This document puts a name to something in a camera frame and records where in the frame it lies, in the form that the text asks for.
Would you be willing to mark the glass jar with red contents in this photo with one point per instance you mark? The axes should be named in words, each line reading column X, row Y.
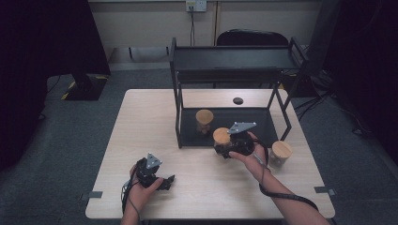
column 221, row 136

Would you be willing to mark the white wall conduit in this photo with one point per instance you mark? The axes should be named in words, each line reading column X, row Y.
column 216, row 22

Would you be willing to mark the black metal shelf rack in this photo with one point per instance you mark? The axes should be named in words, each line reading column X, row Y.
column 231, row 59

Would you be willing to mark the grey tape strip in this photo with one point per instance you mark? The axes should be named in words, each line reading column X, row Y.
column 324, row 189
column 92, row 195

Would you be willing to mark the tan cup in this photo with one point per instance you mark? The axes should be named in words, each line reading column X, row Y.
column 204, row 116

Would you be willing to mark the pile of wooden balls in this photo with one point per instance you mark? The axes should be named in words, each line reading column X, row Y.
column 204, row 128

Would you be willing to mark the glass jar with dark contents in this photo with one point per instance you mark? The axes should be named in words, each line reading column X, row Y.
column 281, row 149

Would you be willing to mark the black chair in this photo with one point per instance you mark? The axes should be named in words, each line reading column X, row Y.
column 250, row 39

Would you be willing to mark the dark curtain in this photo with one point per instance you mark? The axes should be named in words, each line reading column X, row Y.
column 37, row 62
column 369, row 47

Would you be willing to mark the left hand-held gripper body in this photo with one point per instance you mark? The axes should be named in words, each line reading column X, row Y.
column 151, row 162

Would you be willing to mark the person's right hand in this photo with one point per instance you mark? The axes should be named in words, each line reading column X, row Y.
column 258, row 162

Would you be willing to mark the person's left hand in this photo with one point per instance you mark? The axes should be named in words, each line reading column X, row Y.
column 139, row 195

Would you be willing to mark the black stand base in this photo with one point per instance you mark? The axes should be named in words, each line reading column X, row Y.
column 86, row 89

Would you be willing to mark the dark metal post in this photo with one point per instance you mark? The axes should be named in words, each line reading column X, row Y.
column 325, row 31

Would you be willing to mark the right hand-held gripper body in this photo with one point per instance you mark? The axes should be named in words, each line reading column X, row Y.
column 242, row 143

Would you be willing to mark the white wall outlet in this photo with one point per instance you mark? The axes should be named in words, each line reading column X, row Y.
column 196, row 5

